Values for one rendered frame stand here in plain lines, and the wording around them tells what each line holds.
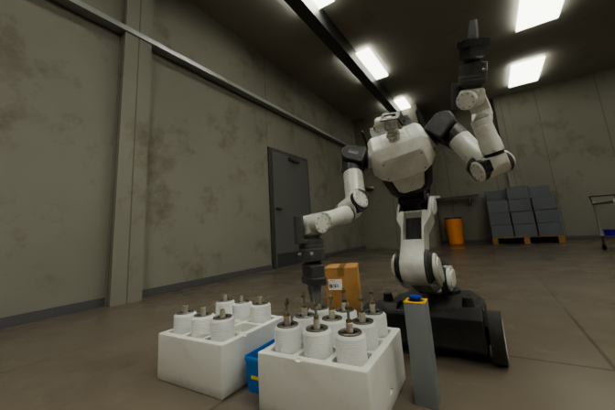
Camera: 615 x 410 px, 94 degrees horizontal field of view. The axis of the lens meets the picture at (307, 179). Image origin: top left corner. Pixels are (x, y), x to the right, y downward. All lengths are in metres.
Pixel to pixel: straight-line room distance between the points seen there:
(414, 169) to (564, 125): 8.75
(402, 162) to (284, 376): 0.92
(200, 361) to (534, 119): 9.57
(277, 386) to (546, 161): 9.18
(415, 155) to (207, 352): 1.14
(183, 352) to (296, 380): 0.54
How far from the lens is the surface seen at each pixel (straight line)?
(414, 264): 1.35
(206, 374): 1.36
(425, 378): 1.18
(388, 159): 1.30
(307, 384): 1.07
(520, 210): 8.51
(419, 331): 1.13
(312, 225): 0.98
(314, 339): 1.04
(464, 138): 1.32
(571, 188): 9.72
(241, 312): 1.55
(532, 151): 9.76
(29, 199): 3.39
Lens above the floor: 0.57
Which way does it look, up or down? 11 degrees up
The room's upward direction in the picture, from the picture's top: 4 degrees counter-clockwise
